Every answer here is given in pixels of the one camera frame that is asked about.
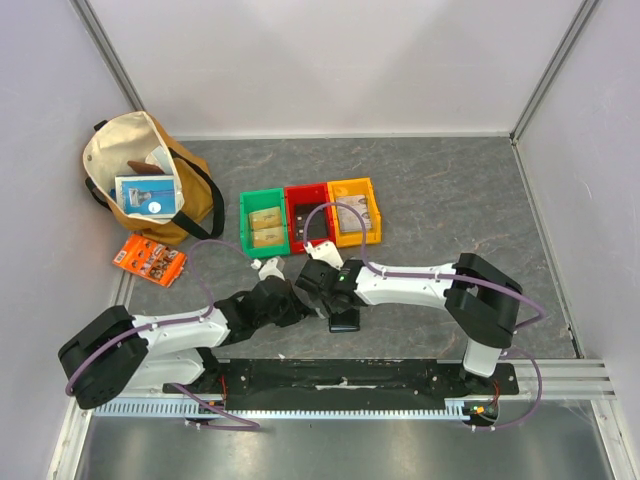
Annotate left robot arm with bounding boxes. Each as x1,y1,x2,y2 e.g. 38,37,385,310
58,276,316,410

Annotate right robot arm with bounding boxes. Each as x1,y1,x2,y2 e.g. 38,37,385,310
296,253,522,394

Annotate gold card front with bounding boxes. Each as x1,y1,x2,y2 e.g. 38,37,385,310
251,226,285,248

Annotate gold card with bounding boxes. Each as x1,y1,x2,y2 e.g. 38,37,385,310
248,206,282,230
251,226,285,248

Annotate white patterned card stack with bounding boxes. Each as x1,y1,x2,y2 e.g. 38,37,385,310
336,194,372,233

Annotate black cards in bin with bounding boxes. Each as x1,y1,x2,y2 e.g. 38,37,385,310
293,203,328,241

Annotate gold card rear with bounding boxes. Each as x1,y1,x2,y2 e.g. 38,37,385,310
248,206,282,230

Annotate yellow plastic bin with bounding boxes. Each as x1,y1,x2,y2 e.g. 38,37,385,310
327,177,382,248

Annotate green plastic bin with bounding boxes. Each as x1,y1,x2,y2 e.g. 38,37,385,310
240,188,290,259

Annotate orange snack packet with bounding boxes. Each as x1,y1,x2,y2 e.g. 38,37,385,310
113,234,187,288

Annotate blue white booklet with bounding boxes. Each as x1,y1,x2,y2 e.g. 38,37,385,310
115,175,182,219

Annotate silver foil packet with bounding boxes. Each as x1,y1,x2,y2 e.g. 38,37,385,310
145,146,173,175

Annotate brown wallet in bag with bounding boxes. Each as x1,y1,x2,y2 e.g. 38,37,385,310
127,161,165,175

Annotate mustard canvas tote bag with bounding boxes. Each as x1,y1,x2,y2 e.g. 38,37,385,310
82,111,225,245

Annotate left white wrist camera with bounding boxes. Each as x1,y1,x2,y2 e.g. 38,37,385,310
250,256,286,281

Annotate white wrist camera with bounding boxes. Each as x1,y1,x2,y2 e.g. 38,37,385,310
304,240,344,270
250,256,286,281

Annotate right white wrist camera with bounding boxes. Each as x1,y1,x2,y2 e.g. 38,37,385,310
304,240,344,270

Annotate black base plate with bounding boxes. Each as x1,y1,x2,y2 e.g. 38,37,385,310
186,359,519,409

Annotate grey cable duct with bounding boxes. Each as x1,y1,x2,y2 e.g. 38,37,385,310
93,397,470,421

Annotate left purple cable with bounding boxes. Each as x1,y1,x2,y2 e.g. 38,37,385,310
64,239,264,431

